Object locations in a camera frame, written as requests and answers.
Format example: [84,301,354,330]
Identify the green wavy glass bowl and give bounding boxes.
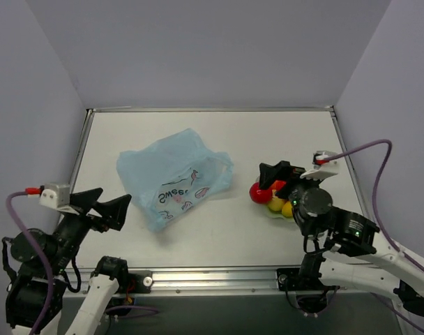
[259,188,290,219]

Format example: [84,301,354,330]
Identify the fake yellow mango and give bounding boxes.
[281,202,293,218]

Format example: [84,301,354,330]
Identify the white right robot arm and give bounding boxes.
[259,156,424,317]

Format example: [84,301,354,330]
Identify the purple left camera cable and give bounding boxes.
[6,188,56,335]

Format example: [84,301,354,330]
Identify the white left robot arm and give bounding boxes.
[2,184,132,334]

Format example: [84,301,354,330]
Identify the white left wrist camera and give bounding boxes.
[39,183,70,210]

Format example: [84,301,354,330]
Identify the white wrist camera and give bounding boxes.
[300,151,340,181]
[39,183,70,210]

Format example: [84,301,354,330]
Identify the fake red apple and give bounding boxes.
[249,182,272,204]

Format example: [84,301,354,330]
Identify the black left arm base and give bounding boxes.
[116,270,153,294]

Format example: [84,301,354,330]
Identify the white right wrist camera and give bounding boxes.
[300,151,340,181]

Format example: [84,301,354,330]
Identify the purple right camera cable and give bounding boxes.
[325,139,424,335]

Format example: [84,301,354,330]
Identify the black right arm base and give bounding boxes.
[276,267,325,292]

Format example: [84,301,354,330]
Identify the fake yellow pear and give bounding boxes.
[267,196,285,213]

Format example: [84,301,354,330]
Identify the fake orange fruit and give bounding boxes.
[270,180,287,191]

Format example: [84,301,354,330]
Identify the purple camera cable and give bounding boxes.
[325,139,424,335]
[6,188,56,335]

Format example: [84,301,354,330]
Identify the aluminium front table rail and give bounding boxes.
[63,267,303,297]

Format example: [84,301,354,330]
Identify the light blue plastic bag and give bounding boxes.
[116,128,234,232]

